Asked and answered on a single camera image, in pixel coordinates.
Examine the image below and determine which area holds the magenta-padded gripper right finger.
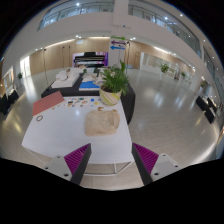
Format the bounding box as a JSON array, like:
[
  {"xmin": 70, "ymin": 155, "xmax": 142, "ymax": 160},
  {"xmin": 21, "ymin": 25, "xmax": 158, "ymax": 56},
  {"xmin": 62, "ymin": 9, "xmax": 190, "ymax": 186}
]
[{"xmin": 131, "ymin": 142, "xmax": 184, "ymax": 186}]

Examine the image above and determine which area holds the blue model base board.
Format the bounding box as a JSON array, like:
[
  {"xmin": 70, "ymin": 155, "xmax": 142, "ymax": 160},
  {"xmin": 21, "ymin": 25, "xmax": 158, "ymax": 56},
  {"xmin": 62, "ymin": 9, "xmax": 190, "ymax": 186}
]
[{"xmin": 78, "ymin": 80, "xmax": 101, "ymax": 91}]

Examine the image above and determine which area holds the black piano with purple screen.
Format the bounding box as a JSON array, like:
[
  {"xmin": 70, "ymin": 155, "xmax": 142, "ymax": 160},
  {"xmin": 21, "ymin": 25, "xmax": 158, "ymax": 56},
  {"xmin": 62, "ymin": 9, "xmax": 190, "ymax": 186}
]
[{"xmin": 72, "ymin": 51, "xmax": 109, "ymax": 69}]

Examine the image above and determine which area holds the group of black chairs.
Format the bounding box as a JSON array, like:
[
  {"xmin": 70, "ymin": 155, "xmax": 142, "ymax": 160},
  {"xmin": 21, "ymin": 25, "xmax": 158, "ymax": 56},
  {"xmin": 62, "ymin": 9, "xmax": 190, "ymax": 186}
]
[
  {"xmin": 195, "ymin": 95, "xmax": 219, "ymax": 125},
  {"xmin": 0, "ymin": 89, "xmax": 20, "ymax": 116}
]

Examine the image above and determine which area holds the tall black floor lamp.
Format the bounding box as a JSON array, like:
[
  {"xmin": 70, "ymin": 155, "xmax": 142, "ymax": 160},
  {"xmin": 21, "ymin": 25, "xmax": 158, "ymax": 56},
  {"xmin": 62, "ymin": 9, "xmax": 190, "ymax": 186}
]
[{"xmin": 42, "ymin": 48, "xmax": 53, "ymax": 91}]

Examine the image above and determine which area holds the white sheet with colourful stickers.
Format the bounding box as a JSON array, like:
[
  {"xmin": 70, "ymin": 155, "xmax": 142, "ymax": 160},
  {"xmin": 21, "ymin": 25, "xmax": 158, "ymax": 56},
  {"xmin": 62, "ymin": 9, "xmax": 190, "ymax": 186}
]
[{"xmin": 63, "ymin": 96, "xmax": 91, "ymax": 108}]

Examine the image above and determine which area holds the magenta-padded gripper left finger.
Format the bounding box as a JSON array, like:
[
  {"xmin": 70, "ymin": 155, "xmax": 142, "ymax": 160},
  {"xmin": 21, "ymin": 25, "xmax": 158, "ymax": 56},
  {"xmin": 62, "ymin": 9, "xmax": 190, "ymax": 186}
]
[{"xmin": 42, "ymin": 143, "xmax": 93, "ymax": 186}]

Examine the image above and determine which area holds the beige knitted towel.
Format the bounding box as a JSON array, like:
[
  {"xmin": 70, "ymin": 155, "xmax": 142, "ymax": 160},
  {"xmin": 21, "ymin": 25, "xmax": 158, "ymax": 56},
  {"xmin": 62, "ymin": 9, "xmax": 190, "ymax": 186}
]
[{"xmin": 83, "ymin": 108, "xmax": 121, "ymax": 137}]

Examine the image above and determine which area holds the black display platform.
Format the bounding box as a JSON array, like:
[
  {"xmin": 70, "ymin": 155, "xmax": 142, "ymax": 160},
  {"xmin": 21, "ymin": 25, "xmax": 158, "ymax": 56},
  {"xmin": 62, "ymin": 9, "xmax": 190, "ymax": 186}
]
[{"xmin": 40, "ymin": 71, "xmax": 137, "ymax": 125}]

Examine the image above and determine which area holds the pale building model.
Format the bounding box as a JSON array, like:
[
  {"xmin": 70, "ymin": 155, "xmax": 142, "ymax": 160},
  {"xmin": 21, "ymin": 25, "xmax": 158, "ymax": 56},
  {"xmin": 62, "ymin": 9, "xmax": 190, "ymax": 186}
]
[{"xmin": 83, "ymin": 71, "xmax": 103, "ymax": 83}]

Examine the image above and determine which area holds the white sign with coloured arrows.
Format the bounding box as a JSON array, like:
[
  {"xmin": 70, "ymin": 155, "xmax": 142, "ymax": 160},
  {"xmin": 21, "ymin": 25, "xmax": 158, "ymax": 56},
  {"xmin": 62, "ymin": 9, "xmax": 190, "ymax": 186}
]
[{"xmin": 109, "ymin": 35, "xmax": 128, "ymax": 68}]

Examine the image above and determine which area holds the pink flat board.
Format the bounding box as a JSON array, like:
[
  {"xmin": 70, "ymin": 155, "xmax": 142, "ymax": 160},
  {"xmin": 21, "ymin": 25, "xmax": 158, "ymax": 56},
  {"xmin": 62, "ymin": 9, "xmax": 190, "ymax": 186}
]
[{"xmin": 32, "ymin": 90, "xmax": 65, "ymax": 117}]

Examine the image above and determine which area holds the green plant in striped pot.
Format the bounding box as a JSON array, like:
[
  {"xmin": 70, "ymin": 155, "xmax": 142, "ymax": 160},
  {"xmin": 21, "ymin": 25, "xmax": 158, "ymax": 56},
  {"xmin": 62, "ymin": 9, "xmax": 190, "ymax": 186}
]
[{"xmin": 98, "ymin": 59, "xmax": 130, "ymax": 107}]

